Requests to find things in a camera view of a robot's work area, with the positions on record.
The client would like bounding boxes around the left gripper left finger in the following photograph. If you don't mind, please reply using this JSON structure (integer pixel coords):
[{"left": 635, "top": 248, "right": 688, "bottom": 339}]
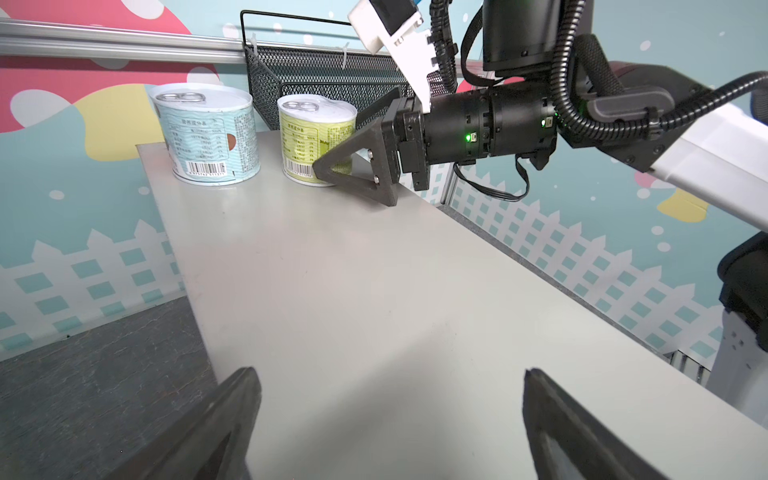
[{"left": 107, "top": 367, "right": 262, "bottom": 479}]

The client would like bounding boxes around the grey metal cabinet counter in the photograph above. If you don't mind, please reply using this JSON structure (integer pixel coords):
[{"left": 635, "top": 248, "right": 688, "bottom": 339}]
[{"left": 139, "top": 132, "right": 767, "bottom": 479}]

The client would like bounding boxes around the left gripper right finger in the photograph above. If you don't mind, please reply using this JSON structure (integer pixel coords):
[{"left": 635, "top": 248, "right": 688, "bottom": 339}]
[{"left": 522, "top": 368, "right": 665, "bottom": 479}]

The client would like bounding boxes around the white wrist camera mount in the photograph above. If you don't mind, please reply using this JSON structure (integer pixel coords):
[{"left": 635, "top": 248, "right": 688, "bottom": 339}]
[{"left": 347, "top": 0, "right": 438, "bottom": 114}]

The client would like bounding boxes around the black mesh wall basket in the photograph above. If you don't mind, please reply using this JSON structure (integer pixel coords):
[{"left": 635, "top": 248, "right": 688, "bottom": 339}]
[{"left": 239, "top": 9, "right": 457, "bottom": 131}]

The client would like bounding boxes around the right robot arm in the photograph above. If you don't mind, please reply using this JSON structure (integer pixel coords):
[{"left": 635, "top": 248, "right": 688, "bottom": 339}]
[{"left": 313, "top": 1, "right": 767, "bottom": 424}]

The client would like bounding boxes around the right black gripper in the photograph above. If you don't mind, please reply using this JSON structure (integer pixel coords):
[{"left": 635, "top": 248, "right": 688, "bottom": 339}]
[{"left": 313, "top": 87, "right": 430, "bottom": 207}]

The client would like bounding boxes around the green label can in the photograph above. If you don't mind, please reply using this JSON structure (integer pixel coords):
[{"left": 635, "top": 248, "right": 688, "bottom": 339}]
[{"left": 277, "top": 94, "right": 357, "bottom": 187}]

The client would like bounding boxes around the teal label can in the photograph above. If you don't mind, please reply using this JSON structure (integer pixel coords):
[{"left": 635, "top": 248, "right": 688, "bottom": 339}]
[{"left": 148, "top": 83, "right": 260, "bottom": 186}]

